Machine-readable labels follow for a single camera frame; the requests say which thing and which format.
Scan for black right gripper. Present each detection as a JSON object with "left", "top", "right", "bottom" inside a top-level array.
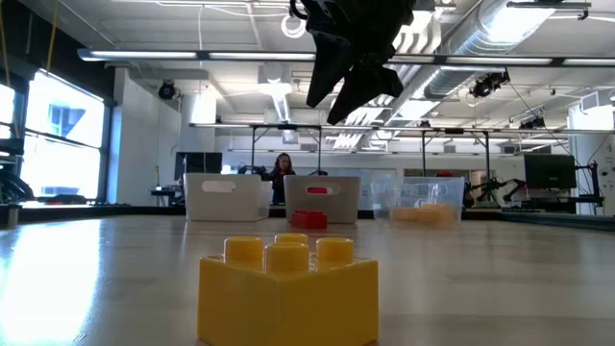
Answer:
[{"left": 297, "top": 0, "right": 419, "bottom": 126}]

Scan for yellow two-by-two block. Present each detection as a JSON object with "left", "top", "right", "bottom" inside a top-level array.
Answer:
[{"left": 196, "top": 233, "right": 381, "bottom": 346}]

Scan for seated person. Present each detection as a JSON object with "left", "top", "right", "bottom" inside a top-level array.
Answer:
[{"left": 268, "top": 152, "right": 297, "bottom": 206}]

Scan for overhead light bar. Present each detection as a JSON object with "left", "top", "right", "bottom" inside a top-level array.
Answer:
[{"left": 76, "top": 47, "right": 615, "bottom": 68}]

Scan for white plastic bin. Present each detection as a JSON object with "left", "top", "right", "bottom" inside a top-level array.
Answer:
[{"left": 184, "top": 172, "right": 273, "bottom": 223}]

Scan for large bright window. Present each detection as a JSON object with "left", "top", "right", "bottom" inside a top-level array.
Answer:
[{"left": 18, "top": 70, "right": 108, "bottom": 203}]

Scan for black overhead camera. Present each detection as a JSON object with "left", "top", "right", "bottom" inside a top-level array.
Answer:
[{"left": 468, "top": 70, "right": 511, "bottom": 100}]

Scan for black background gantry frame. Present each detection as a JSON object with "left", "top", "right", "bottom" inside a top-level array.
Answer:
[{"left": 249, "top": 122, "right": 492, "bottom": 177}]

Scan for clear plastic bin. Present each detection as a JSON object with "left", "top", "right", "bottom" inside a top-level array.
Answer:
[{"left": 372, "top": 176, "right": 466, "bottom": 227}]

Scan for grey plastic bin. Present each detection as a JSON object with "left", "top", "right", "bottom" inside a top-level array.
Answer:
[{"left": 283, "top": 174, "right": 362, "bottom": 225}]

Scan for black monitor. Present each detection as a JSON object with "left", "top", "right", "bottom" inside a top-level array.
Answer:
[
  {"left": 523, "top": 153, "right": 578, "bottom": 190},
  {"left": 173, "top": 151, "right": 224, "bottom": 182}
]

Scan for silver ventilation duct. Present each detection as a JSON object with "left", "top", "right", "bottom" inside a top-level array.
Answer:
[{"left": 422, "top": 0, "right": 558, "bottom": 100}]

